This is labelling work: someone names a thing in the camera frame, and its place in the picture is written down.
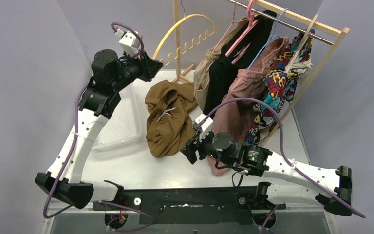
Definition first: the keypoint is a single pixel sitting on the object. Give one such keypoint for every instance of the wooden clothes rack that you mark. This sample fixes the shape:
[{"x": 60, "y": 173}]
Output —
[{"x": 339, "y": 34}]

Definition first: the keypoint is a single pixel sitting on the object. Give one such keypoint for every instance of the thick pink plastic hanger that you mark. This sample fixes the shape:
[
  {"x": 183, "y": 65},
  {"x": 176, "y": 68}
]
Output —
[{"x": 251, "y": 24}]

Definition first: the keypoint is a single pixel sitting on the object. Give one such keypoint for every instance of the pink shorts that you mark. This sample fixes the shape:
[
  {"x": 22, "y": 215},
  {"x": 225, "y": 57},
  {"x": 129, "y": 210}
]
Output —
[{"x": 237, "y": 117}]

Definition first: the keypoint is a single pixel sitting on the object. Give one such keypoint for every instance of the light blue hanger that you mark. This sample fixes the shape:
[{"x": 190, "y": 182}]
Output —
[{"x": 271, "y": 36}]

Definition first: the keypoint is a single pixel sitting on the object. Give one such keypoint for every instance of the colourful comic print shorts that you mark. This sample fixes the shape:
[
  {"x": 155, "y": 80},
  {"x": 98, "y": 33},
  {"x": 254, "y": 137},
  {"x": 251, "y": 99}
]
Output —
[{"x": 281, "y": 83}]

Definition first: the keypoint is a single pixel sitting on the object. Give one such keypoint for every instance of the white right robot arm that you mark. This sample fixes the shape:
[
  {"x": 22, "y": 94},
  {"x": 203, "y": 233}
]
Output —
[{"x": 306, "y": 184}]

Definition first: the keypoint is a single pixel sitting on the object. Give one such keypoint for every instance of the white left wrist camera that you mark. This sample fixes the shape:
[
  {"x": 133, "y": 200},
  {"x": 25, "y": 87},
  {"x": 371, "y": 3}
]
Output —
[{"x": 128, "y": 41}]

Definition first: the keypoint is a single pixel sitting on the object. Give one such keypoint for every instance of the wooden hanger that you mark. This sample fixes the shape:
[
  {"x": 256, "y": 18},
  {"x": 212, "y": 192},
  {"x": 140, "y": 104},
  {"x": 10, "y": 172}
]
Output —
[{"x": 301, "y": 44}]

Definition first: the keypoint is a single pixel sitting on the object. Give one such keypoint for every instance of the thin pink wire hanger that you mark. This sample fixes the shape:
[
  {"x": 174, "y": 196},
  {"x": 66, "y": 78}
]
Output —
[{"x": 230, "y": 25}]

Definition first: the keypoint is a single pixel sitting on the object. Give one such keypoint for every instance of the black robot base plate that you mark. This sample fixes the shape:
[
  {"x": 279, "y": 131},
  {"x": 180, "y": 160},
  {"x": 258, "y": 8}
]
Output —
[{"x": 242, "y": 205}]

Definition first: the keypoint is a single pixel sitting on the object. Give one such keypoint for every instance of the brown shorts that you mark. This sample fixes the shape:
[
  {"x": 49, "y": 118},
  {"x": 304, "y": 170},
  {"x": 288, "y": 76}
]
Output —
[{"x": 169, "y": 125}]

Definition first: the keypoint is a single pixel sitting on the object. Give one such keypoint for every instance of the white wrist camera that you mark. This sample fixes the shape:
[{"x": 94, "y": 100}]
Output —
[
  {"x": 128, "y": 41},
  {"x": 202, "y": 125}
]

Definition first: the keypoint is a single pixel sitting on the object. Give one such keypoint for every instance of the white plastic basket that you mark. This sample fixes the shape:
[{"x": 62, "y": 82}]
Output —
[{"x": 124, "y": 127}]

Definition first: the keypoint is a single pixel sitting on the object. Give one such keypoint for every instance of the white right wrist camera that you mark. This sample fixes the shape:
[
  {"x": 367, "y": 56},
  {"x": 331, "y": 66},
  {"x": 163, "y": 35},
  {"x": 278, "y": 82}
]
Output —
[{"x": 202, "y": 125}]

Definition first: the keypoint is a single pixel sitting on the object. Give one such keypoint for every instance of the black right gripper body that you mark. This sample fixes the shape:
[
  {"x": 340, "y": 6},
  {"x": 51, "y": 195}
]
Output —
[{"x": 206, "y": 146}]

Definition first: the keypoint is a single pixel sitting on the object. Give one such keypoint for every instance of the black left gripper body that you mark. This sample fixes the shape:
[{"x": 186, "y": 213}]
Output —
[{"x": 147, "y": 67}]

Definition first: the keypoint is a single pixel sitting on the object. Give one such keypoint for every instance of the black shorts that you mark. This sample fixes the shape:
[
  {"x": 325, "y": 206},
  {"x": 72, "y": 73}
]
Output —
[{"x": 225, "y": 68}]

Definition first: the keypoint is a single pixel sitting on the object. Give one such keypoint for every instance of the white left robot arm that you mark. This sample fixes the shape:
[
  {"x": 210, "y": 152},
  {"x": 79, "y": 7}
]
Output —
[{"x": 93, "y": 108}]

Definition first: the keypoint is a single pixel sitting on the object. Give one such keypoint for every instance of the beige shorts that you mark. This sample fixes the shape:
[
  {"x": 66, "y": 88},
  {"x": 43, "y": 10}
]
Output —
[{"x": 201, "y": 74}]

